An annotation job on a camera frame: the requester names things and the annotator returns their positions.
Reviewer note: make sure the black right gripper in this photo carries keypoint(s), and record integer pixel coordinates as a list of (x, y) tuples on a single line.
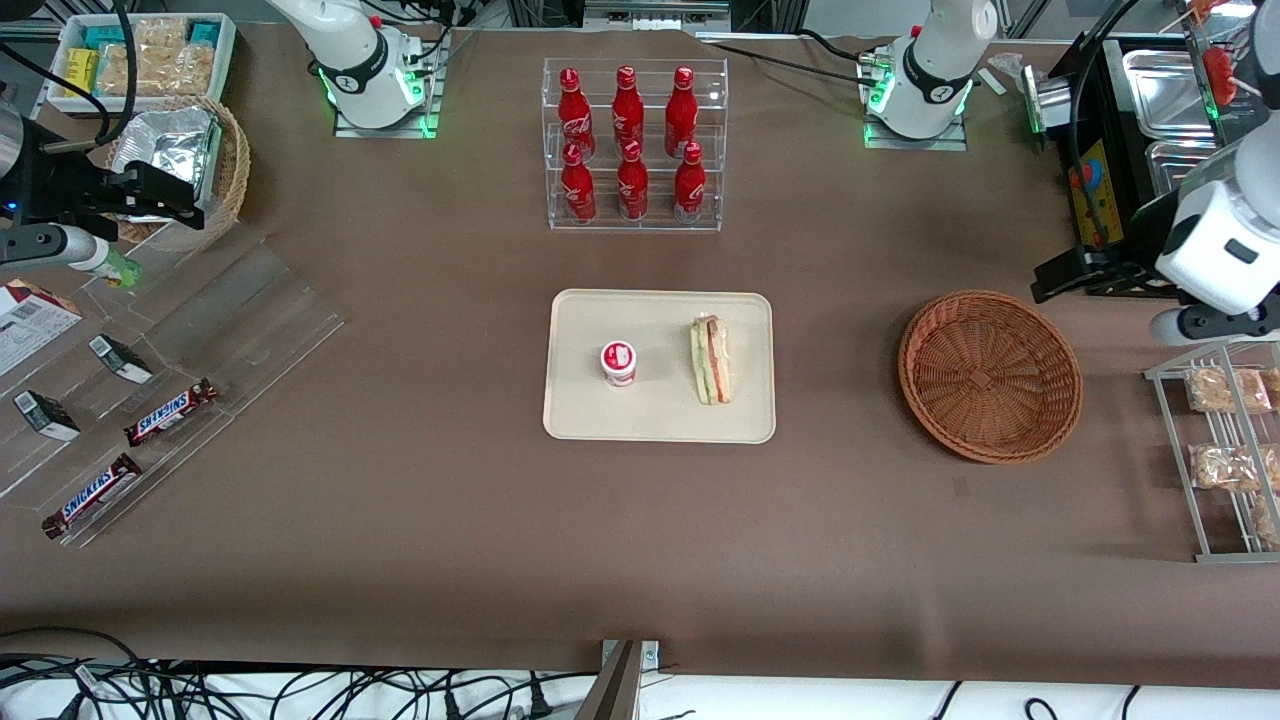
[(62, 186)]

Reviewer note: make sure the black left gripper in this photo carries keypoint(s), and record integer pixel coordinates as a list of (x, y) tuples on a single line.
[(1112, 268)]

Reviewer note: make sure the triangular sandwich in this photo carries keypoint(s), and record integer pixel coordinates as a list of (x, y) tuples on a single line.
[(712, 362)]

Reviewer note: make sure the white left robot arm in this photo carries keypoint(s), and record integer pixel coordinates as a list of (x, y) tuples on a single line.
[(930, 80)]

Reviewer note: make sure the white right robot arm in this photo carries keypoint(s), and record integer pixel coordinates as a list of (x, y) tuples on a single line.
[(350, 60)]

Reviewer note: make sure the light wicker basket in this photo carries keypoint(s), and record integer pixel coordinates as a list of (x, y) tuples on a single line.
[(235, 170)]

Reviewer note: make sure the brown wicker basket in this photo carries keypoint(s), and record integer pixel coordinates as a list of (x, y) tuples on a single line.
[(990, 380)]

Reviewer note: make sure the beige plastic tray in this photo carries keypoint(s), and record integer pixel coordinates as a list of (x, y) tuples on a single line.
[(660, 410)]

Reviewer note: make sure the silver foil package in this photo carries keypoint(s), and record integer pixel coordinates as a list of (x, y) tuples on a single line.
[(175, 145)]

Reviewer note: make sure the green plastic bottle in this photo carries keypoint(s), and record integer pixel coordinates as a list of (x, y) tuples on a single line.
[(120, 270)]

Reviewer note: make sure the red round knob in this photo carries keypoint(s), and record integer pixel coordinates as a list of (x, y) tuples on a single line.
[(1088, 178)]

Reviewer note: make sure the clear bag of crackers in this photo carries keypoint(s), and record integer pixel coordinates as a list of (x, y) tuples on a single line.
[(160, 65)]

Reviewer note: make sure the small steel pan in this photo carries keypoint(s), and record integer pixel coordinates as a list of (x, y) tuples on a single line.
[(1168, 165)]

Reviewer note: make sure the clear acrylic tiered stand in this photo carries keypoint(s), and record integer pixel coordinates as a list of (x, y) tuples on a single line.
[(250, 320)]

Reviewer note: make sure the white plastic bin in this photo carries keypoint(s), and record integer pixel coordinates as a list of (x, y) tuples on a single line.
[(225, 60)]

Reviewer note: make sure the yellow snack box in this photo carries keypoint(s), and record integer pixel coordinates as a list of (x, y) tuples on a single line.
[(80, 72)]

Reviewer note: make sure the black food warmer case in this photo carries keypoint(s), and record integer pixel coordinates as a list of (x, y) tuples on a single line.
[(1125, 120)]

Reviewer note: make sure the silver metal box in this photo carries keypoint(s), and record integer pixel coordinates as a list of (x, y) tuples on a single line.
[(1048, 105)]

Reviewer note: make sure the small black white box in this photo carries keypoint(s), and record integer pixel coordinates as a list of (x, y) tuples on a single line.
[(46, 416), (120, 359)]

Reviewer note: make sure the teal snack box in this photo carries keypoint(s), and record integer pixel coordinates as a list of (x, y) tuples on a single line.
[(205, 33), (105, 38)]

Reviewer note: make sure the red white printed carton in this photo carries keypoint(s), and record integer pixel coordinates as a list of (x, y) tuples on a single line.
[(30, 325)]

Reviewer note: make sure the clear bag of granola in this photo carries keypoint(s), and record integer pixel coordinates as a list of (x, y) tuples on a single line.
[(1230, 467), (1268, 522), (1225, 390)]

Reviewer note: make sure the large steel pan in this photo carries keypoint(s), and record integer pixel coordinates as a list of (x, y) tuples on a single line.
[(1165, 95)]

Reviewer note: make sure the brown Snickers bar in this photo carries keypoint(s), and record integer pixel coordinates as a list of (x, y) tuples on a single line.
[(92, 496), (170, 412)]

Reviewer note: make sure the red skewered food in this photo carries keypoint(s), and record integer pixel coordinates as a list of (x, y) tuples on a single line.
[(1220, 75)]

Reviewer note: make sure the red cola bottle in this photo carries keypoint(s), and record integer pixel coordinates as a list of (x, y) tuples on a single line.
[(577, 190), (574, 115), (632, 188), (681, 112), (689, 190), (628, 110)]

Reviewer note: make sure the clear acrylic bottle rack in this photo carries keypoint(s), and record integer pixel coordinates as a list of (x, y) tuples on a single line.
[(635, 225)]

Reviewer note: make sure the red white yogurt cup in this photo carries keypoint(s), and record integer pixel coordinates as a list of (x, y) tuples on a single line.
[(619, 363)]

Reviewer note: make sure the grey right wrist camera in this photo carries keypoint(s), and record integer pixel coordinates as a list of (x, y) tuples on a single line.
[(55, 247)]

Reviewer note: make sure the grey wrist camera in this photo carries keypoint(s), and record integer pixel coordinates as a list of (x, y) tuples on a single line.
[(1210, 326), (55, 247)]

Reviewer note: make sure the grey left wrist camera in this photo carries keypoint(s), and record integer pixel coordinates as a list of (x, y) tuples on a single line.
[(1210, 326)]

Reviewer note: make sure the aluminium frame profile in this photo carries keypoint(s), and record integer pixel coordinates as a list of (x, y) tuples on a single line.
[(655, 12)]

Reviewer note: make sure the dark metal bracket bar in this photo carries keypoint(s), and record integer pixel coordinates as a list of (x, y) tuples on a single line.
[(612, 690)]

